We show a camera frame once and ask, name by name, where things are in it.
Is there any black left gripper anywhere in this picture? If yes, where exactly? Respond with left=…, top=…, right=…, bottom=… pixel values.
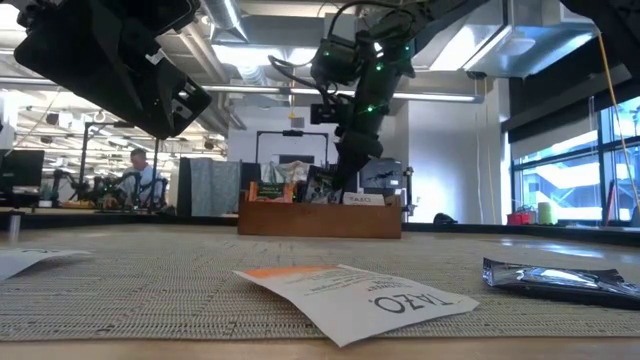
left=14, top=0, right=214, bottom=140

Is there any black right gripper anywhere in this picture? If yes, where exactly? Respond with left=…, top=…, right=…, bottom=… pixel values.
left=309, top=24, right=416, bottom=191

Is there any white Tazo tea packet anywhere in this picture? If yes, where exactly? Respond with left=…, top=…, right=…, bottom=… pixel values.
left=0, top=248, right=94, bottom=282
left=232, top=263, right=481, bottom=349
left=342, top=191, right=387, bottom=207

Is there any orange peach tea packet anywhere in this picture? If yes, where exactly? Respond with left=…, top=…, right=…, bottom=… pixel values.
left=247, top=180, right=297, bottom=204

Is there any wooden tea organizer box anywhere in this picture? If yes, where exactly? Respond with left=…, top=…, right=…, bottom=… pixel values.
left=237, top=192, right=404, bottom=240

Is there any grey screen cart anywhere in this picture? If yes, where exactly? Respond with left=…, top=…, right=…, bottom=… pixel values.
left=359, top=157, right=415, bottom=221

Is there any silver foil sheet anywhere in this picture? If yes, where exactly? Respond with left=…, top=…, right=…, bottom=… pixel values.
left=261, top=159, right=311, bottom=185

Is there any long tube light strip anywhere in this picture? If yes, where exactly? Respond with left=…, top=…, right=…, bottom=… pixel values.
left=0, top=76, right=485, bottom=105

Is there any person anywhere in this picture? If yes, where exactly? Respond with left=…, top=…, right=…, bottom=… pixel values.
left=117, top=148, right=164, bottom=209

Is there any black desktop monitor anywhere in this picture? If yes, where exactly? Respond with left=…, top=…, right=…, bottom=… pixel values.
left=0, top=148, right=46, bottom=190

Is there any grey fabric partition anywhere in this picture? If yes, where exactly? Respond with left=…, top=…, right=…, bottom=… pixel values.
left=189, top=157, right=243, bottom=217

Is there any black partition panel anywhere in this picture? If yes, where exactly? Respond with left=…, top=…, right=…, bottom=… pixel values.
left=177, top=156, right=193, bottom=217

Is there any green yellow roll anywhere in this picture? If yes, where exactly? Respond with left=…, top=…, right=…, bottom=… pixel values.
left=536, top=201, right=555, bottom=226

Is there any black framed window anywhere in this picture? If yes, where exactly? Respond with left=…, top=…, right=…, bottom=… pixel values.
left=509, top=94, right=640, bottom=225

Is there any grey woven placemat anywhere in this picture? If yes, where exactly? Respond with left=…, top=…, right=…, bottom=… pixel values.
left=0, top=224, right=640, bottom=342

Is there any black camera gantry frame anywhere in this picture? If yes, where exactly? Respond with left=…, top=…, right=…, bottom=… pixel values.
left=255, top=129, right=330, bottom=184
left=79, top=121, right=162, bottom=211

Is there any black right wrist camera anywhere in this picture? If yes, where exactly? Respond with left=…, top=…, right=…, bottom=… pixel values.
left=310, top=35, right=362, bottom=85

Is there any grey metal post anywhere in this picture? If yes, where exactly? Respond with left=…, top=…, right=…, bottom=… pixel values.
left=6, top=209, right=24, bottom=242

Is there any black aluminium table frame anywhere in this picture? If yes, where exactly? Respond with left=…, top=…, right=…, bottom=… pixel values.
left=0, top=212, right=640, bottom=247

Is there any yellow hanging cable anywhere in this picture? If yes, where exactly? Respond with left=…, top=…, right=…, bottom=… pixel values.
left=596, top=34, right=640, bottom=211

